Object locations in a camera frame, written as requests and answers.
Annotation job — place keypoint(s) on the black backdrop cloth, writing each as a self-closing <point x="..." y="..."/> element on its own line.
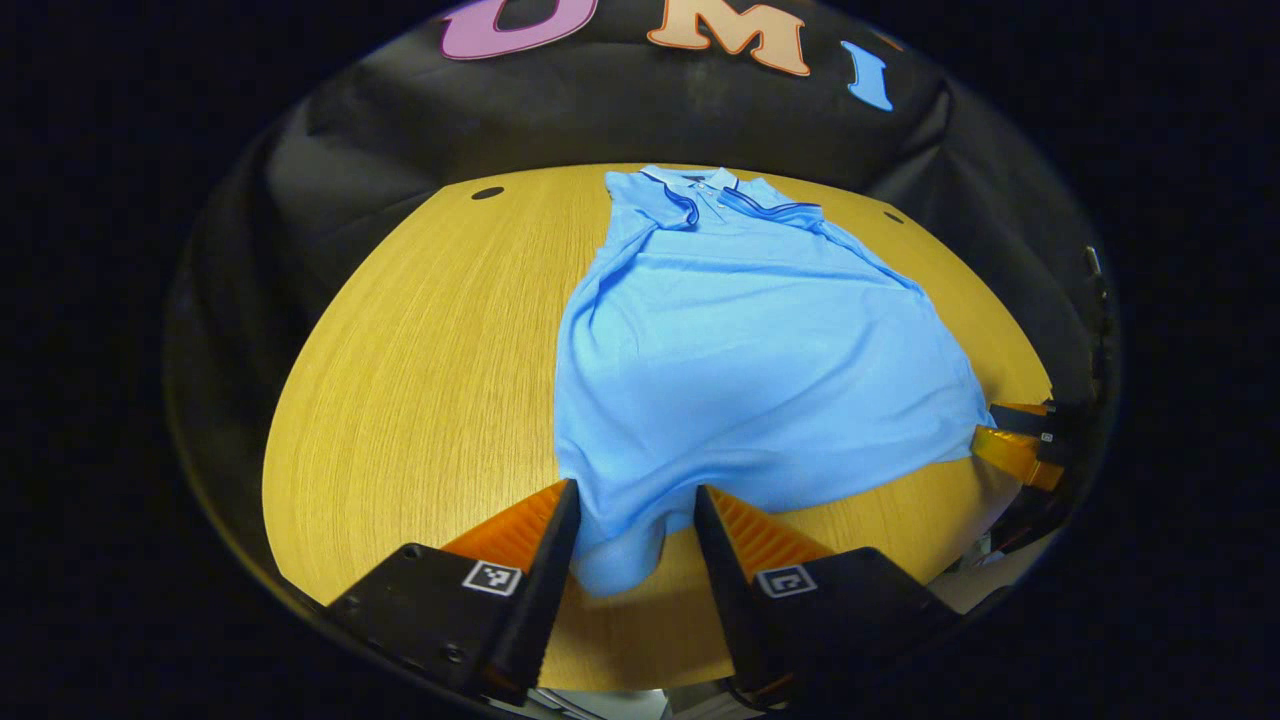
<point x="600" y="120"/>

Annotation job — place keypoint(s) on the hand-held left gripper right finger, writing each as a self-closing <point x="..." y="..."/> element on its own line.
<point x="730" y="600"/>

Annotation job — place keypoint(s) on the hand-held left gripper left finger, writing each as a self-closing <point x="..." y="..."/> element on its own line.
<point x="540" y="600"/>

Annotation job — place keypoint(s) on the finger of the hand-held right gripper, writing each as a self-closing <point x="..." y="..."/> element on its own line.
<point x="1015" y="452"/>
<point x="1020" y="412"/>

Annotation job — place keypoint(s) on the light blue T-shirt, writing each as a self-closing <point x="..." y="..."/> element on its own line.
<point x="750" y="350"/>

